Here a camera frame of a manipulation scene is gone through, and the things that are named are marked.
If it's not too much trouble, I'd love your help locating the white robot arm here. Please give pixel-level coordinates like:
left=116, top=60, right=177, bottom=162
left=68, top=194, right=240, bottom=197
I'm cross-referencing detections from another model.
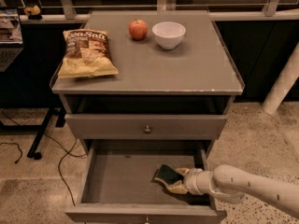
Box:
left=162, top=164, right=299, bottom=217

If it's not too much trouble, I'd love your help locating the open middle drawer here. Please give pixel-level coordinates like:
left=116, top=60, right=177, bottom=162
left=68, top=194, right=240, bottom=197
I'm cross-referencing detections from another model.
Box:
left=65, top=140, right=226, bottom=224

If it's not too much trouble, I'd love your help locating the closed top drawer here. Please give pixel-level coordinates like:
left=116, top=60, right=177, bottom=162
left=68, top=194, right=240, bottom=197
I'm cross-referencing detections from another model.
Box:
left=65, top=114, right=227, bottom=140

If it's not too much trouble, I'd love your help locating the green and yellow sponge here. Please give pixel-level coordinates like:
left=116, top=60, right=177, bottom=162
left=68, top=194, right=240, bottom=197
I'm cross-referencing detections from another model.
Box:
left=154, top=164, right=183, bottom=187

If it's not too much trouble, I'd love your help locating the grey drawer cabinet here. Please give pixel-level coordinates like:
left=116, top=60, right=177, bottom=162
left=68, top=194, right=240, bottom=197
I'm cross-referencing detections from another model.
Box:
left=50, top=9, right=246, bottom=224

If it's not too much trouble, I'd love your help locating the yellow black object on ledge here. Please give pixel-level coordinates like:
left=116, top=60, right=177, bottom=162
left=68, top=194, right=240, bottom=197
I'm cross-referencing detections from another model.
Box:
left=23, top=4, right=42, bottom=20

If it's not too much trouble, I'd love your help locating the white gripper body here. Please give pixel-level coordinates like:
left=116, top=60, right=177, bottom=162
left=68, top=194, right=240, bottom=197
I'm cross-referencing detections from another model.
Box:
left=183, top=168, right=203, bottom=195

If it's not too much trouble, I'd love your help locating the metal window railing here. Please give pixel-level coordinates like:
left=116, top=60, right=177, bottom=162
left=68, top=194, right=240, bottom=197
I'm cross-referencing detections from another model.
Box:
left=18, top=0, right=299, bottom=22

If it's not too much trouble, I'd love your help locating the sea salt chips bag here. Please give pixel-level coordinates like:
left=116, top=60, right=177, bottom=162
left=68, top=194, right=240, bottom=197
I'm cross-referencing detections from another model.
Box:
left=58, top=29, right=119, bottom=78

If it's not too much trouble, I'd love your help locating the black floor cable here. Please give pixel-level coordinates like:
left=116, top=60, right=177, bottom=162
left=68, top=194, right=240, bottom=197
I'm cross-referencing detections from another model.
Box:
left=0, top=108, right=88, bottom=207

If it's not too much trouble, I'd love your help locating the black desk leg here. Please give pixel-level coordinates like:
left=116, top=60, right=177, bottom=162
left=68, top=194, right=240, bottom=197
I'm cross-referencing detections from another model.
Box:
left=27, top=107, right=65, bottom=160

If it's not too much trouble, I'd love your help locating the white ceramic bowl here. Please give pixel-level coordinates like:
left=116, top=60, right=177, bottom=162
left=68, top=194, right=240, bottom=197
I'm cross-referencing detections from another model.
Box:
left=152, top=21, right=186, bottom=49

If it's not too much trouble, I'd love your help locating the short black cable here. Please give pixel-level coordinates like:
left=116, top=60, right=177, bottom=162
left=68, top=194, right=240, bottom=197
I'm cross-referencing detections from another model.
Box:
left=0, top=141, right=24, bottom=165

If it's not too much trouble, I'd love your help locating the laptop computer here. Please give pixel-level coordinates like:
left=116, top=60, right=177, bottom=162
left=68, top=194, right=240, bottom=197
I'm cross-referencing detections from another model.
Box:
left=0, top=7, right=23, bottom=72

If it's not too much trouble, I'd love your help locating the red apple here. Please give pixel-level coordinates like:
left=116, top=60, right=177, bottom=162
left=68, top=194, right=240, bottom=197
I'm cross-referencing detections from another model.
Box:
left=128, top=20, right=148, bottom=40

